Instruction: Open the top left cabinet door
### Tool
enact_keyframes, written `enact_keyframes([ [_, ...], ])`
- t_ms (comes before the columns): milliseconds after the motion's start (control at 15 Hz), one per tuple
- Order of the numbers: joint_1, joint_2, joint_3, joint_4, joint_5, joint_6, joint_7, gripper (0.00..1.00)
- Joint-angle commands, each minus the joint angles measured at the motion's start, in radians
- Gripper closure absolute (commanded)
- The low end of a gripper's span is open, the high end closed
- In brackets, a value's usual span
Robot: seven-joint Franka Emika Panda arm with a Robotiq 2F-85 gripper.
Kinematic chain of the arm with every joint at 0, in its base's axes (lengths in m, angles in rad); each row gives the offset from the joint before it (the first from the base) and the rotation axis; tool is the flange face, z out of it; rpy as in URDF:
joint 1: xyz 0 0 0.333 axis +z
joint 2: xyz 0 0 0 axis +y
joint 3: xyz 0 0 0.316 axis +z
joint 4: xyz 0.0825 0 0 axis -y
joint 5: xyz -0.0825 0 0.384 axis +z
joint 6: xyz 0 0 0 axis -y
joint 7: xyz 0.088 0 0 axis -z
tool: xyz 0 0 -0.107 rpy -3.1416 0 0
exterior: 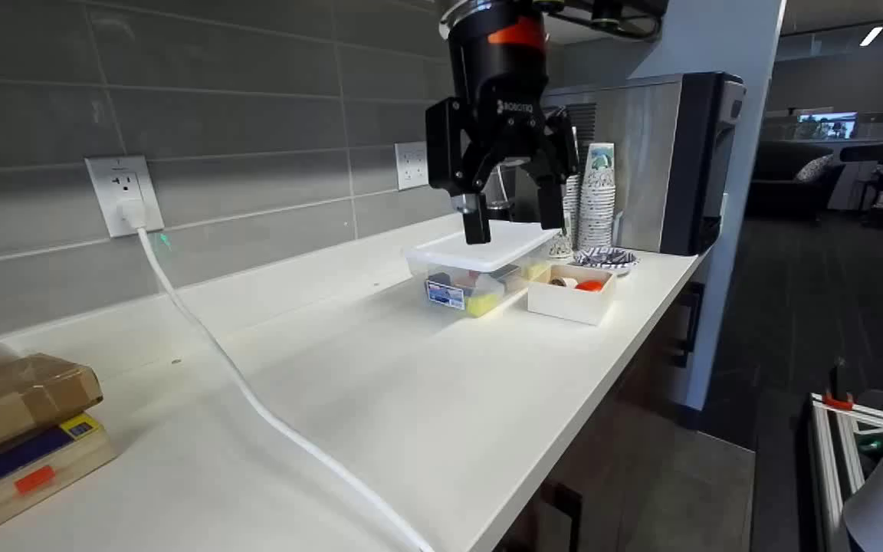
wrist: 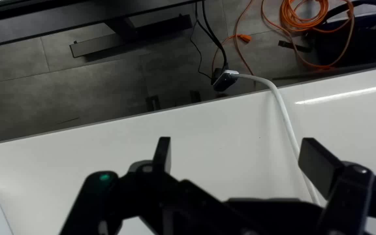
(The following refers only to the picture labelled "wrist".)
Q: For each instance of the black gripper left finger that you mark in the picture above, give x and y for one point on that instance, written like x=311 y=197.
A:
x=162 y=152

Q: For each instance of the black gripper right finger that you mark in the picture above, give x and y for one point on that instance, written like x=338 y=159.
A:
x=320 y=168

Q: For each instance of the dark desk frame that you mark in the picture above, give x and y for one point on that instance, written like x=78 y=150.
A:
x=44 y=22

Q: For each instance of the black office chair base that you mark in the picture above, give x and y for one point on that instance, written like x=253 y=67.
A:
x=362 y=40

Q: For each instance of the black power adapter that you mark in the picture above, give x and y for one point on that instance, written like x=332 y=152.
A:
x=223 y=83

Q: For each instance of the grey metal table foot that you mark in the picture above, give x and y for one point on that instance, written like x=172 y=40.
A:
x=110 y=44

